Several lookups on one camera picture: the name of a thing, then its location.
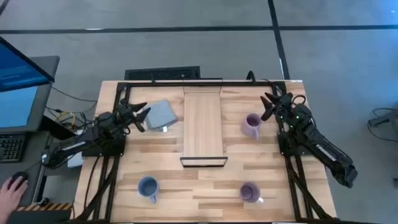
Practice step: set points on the person's hand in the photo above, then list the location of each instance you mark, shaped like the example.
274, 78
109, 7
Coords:
11, 199

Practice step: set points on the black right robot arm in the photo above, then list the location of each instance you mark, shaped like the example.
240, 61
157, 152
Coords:
323, 149

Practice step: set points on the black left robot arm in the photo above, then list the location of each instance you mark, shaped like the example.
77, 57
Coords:
77, 145

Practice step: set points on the wooden shelf with black frame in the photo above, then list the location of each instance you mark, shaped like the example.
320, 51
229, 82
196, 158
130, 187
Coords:
202, 124

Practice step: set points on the black floor grille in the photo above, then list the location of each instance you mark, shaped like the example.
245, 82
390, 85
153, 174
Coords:
161, 74

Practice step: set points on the grey computer desk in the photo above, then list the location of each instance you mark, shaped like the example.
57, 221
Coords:
28, 168

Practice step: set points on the small white box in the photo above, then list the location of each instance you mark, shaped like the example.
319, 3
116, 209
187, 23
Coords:
74, 160

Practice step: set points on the black keyboard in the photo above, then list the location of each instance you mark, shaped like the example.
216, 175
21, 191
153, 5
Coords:
11, 147

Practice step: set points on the grey-framed computer monitor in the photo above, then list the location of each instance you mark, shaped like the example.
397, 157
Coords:
18, 107

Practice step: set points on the black aluminium table frame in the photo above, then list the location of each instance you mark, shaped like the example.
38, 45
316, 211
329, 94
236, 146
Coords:
199, 84

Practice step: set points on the large purple mug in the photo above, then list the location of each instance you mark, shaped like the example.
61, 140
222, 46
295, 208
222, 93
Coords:
250, 124

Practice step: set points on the blue mug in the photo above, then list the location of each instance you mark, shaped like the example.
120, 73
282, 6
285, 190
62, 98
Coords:
148, 187

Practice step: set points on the black-framed computer monitor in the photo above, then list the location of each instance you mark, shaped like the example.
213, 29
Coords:
18, 68

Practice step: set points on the yellow-black hazard striped edge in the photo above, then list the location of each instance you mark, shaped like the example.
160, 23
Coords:
46, 207

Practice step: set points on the black computer mouse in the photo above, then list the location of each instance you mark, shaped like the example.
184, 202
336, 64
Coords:
19, 175

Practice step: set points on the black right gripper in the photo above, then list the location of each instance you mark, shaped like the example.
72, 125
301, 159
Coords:
282, 102

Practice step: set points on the folded grey cloth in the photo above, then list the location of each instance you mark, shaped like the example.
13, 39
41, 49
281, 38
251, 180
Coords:
160, 115

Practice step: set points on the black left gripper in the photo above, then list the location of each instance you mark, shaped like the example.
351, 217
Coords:
127, 113

